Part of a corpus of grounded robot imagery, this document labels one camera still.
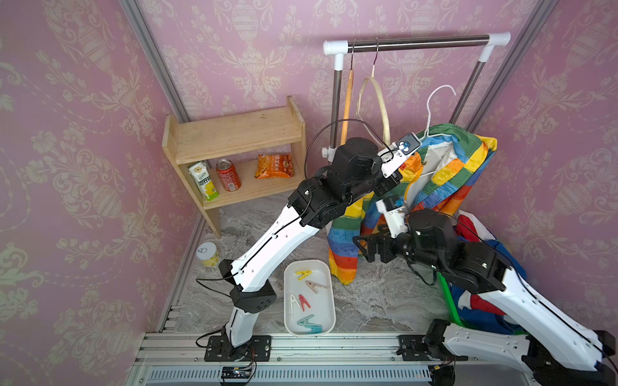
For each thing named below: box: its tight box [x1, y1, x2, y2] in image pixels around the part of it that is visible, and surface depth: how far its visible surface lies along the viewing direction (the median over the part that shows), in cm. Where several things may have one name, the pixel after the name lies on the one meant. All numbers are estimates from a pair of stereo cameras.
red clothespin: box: [298, 294, 311, 312], surface depth 85 cm
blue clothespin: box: [304, 324, 323, 334], surface depth 79 cm
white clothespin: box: [289, 293, 301, 318], surface depth 85 cm
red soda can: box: [215, 158, 243, 193], surface depth 83 cm
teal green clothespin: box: [296, 313, 317, 326], surface depth 80 cm
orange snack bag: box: [254, 152, 294, 180], surface depth 93 cm
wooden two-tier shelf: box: [161, 96, 307, 239], surface depth 80 cm
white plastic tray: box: [283, 259, 337, 337], surface depth 85 cm
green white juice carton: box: [187, 160, 220, 202], surface depth 79 cm
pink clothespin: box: [304, 279, 328, 294], surface depth 88 cm
